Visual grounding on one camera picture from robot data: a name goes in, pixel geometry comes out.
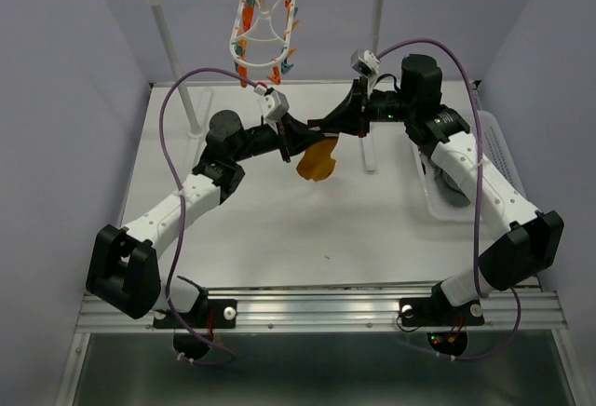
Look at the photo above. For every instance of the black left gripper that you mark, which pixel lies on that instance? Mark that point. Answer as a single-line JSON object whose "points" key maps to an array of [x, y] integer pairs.
{"points": [[303, 137]]}

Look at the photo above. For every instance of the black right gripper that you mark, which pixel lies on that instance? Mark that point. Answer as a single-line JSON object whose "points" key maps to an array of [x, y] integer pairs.
{"points": [[347, 117]]}

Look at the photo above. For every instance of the orange brown sock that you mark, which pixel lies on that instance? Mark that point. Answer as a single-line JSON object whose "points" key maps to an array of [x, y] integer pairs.
{"points": [[317, 163]]}

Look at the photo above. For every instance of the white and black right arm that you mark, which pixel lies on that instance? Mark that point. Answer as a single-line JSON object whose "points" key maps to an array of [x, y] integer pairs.
{"points": [[525, 239]]}

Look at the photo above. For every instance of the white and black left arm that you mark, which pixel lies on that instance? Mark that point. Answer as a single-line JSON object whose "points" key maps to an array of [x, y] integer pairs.
{"points": [[124, 269]]}

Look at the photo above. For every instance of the white clip hanger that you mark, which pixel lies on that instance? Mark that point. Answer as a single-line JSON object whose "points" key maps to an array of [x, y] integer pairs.
{"points": [[269, 38]]}

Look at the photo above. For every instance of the orange clothes peg right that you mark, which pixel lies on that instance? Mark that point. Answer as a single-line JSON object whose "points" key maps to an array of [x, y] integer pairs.
{"points": [[274, 77]]}

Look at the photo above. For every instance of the orange clothes peg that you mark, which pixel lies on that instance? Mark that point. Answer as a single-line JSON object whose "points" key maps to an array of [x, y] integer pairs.
{"points": [[246, 22], [274, 77]]}

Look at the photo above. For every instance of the teal clothes peg right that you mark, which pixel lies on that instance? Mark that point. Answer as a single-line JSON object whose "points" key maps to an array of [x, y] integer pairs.
{"points": [[285, 65]]}

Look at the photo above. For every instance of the teal clothes peg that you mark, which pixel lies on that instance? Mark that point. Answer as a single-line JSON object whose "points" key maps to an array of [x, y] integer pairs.
{"points": [[285, 65], [239, 47]]}

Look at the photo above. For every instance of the grey sock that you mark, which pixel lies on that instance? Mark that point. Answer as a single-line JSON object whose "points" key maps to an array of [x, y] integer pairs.
{"points": [[449, 190]]}

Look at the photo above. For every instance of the white plastic basket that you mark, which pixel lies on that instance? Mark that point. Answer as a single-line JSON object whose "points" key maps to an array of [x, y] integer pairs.
{"points": [[495, 149]]}

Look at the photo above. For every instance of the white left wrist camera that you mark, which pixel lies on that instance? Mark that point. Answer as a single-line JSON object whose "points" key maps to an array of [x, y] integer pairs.
{"points": [[274, 104]]}

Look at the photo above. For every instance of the aluminium mounting rail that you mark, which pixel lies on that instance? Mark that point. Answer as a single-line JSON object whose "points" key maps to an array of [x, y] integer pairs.
{"points": [[336, 309]]}

